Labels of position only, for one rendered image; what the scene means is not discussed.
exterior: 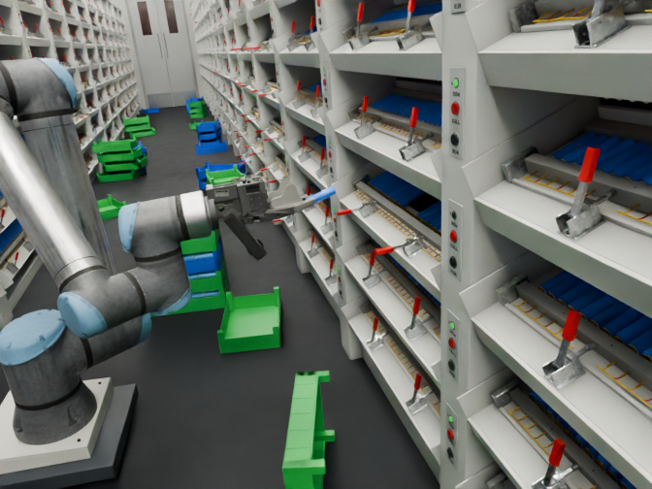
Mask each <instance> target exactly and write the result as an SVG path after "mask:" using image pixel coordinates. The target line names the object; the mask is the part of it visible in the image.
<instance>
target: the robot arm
mask: <svg viewBox="0 0 652 489"><path fill-rule="evenodd" d="M77 96H78V93H77V90H76V87H75V84H74V82H73V80H72V78H71V76H70V74H69V72H68V71H67V70H66V68H65V67H64V66H63V65H62V64H61V63H60V62H58V61H57V60H55V59H52V58H37V57H34V58H31V59H19V60H3V61H0V191H1V192H2V194H3V196H4V198H5V199H6V201H7V203H8V204H9V206H10V208H11V209H12V211H13V213H14V214H15V216H16V218H17V220H18V222H19V223H20V225H21V227H22V228H23V230H24V232H25V233H26V235H27V237H28V238H29V240H30V242H31V243H32V244H33V246H34V247H35V249H36V251H37V252H38V254H39V256H40V258H41V259H42V261H43V263H44V264H45V266H46V268H47V269H48V271H49V273H50V275H51V277H52V278H53V280H54V282H55V283H56V285H57V287H58V291H59V293H60V296H59V297H58V299H57V305H58V309H59V310H37V311H33V312H30V313H27V314H25V315H23V316H22V317H21V318H17V319H15V320H13V321H12V322H10V323H9V324H8V325H7V326H5V327H4V328H3V330H2V331H1V332H0V362H1V364H2V367H3V370H4V373H5V376H6V379H7V381H8V384H9V387H10V390H11V393H12V396H13V399H14V402H15V411H14V418H13V429H14V432H15V435H16V438H17V439H18V440H19V441H21V442H23V443H26V444H32V445H42V444H49V443H53V442H57V441H60V440H64V439H66V438H69V437H71V436H72V435H73V434H75V433H77V432H78V431H80V430H81V429H82V428H84V427H85V426H86V425H87V424H88V423H89V422H90V421H91V419H92V418H93V417H94V415H95V413H96V410H97V402H96V398H95V396H94V394H93V392H92V391H91V390H90V389H89V388H88V387H87V386H86V385H85V384H84V383H83V381H82V378H81V374H80V373H81V372H83V371H85V370H87V369H89V368H91V367H93V366H95V365H97V364H100V363H102V362H104V361H106V360H108V359H110V358H112V357H114V356H116V355H117V354H119V353H121V352H124V351H126V350H128V349H130V348H133V347H135V346H136V345H137V344H139V343H141V342H143V341H145V340H146V339H147V338H148V336H149V334H150V332H151V319H150V315H151V314H152V315H166V314H169V313H170V312H175V311H177V310H180V309H182V308H183V307H185V306H186V305H187V304H188V303H189V301H190V299H191V296H192V294H191V288H190V280H189V278H188V275H187V271H186V268H185V264H184V259H183V255H182V251H181V247H180V243H179V242H183V241H188V240H193V239H197V238H202V237H206V236H211V235H212V229H213V230H215V229H219V225H218V219H219V218H223V221H224V222H225V224H226V225H227V226H228V227H229V228H230V229H231V231H232V232H233V233H234V234H235V235H236V236H237V237H238V239H239V240H240V241H241V242H242V243H243V244H244V246H245V247H246V250H247V252H248V253H249V254H250V255H252V256H254V257H255V259H256V260H260V259H261V258H263V257H264V256H265V255H266V251H265V247H264V244H263V243H262V241H260V240H258V239H256V238H255V236H254V235H253V234H252V233H251V232H250V231H249V229H248V228H247V227H246V226H245V224H246V223H248V224H253V223H261V222H264V221H268V220H275V219H280V218H283V217H286V216H288V215H291V214H294V213H296V212H300V211H302V210H304V209H306V208H308V207H309V206H311V205H312V204H313V203H314V202H315V199H309V200H306V198H308V197H309V196H300V194H299V192H298V190H297V188H296V186H295V185H294V184H292V182H291V180H290V179H283V180H282V181H281V182H280V185H279V188H278V190H277V191H274V192H271V193H269V194H268V193H267V188H266V187H265V182H264V181H263V179H262V178H261V176H259V174H256V175H251V176H245V177H240V178H235V179H234V180H233V179H231V180H230V183H225V184H221V185H216V186H212V184H210V185H206V190H207V195H206V197H204V193H203V191H197V192H191V193H186V194H181V195H177V196H172V197H166V198H161V199H156V200H150V201H145V202H137V203H135V204H131V205H127V206H124V207H122V208H121V209H120V211H119V214H118V227H119V235H120V239H121V242H122V247H123V249H124V251H125V252H128V253H131V252H133V255H134V258H135V262H136V266H137V268H135V269H132V270H130V271H127V272H123V273H120V274H118V273H117V271H116V267H115V264H114V259H113V255H112V252H111V248H110V245H109V241H108V238H107V235H106V231H105V228H104V224H103V221H102V217H101V214H100V211H99V208H98V204H97V201H96V197H95V194H94V191H93V187H92V184H91V180H90V177H89V173H88V171H87V167H86V164H85V160H84V157H83V153H82V147H81V144H80V141H79V137H78V134H77V130H76V127H75V123H74V120H73V113H72V109H73V108H74V107H75V106H76V105H77V104H78V98H77ZM15 115H16V118H17V121H18V124H19V125H20V126H21V129H22V132H23V135H24V138H25V141H26V143H25V141H24V140H23V139H22V137H21V136H20V134H19V133H18V131H17V129H16V127H15V126H14V124H13V120H14V116H15ZM267 200H268V201H267ZM219 207H223V208H222V209H219ZM211 228H212V229H211Z"/></svg>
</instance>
